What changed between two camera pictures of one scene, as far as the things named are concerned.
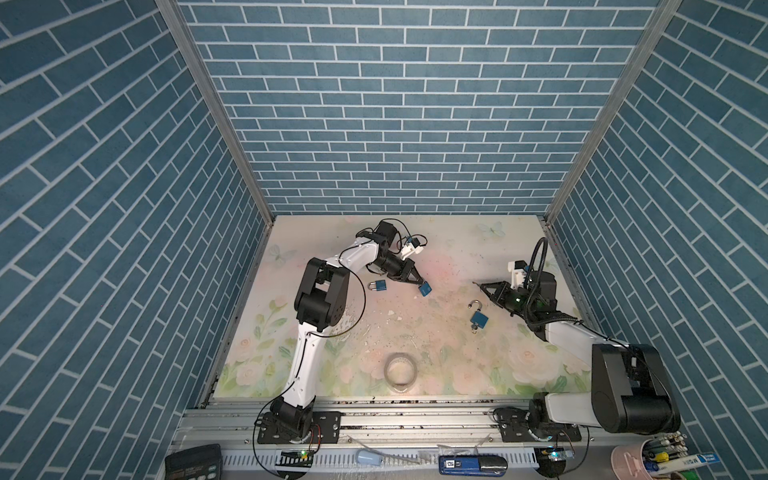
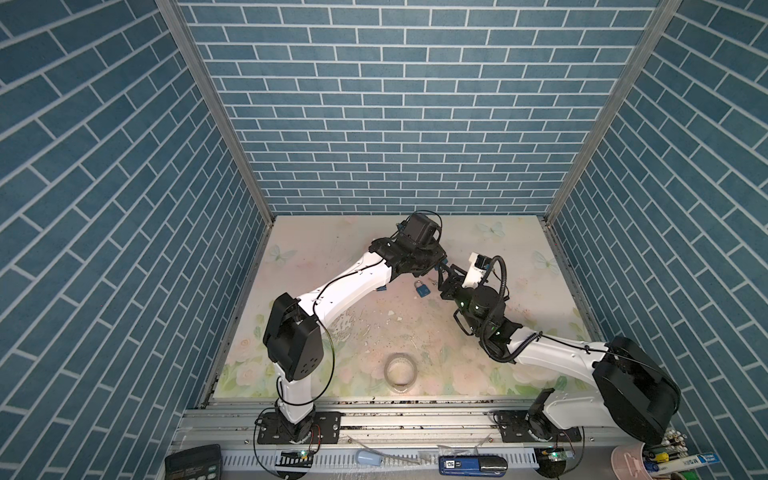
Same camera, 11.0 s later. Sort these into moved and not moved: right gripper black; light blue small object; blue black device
Moved: right gripper black
Not moved: blue black device; light blue small object
